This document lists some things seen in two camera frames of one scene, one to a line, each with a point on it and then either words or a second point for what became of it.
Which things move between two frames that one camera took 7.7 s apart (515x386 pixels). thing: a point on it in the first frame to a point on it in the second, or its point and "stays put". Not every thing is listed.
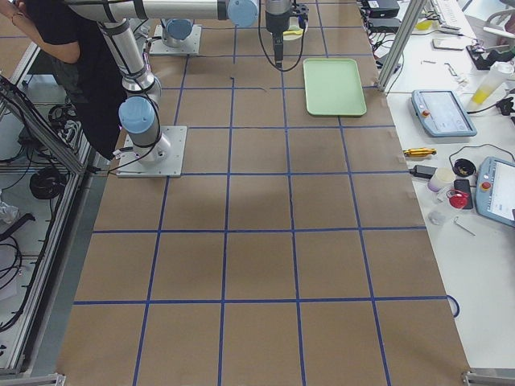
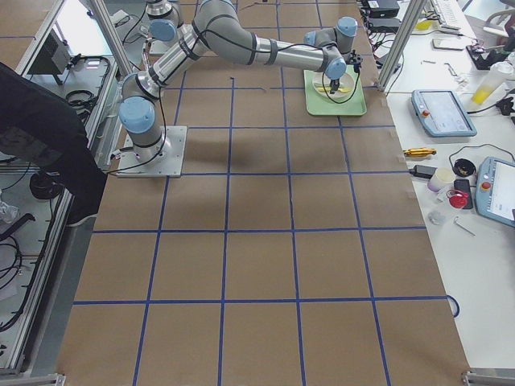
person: x=88 y=69 to x=43 y=126
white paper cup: x=442 y=177 stays put
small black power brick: x=422 y=170 stays put
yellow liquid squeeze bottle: x=499 y=72 stays put
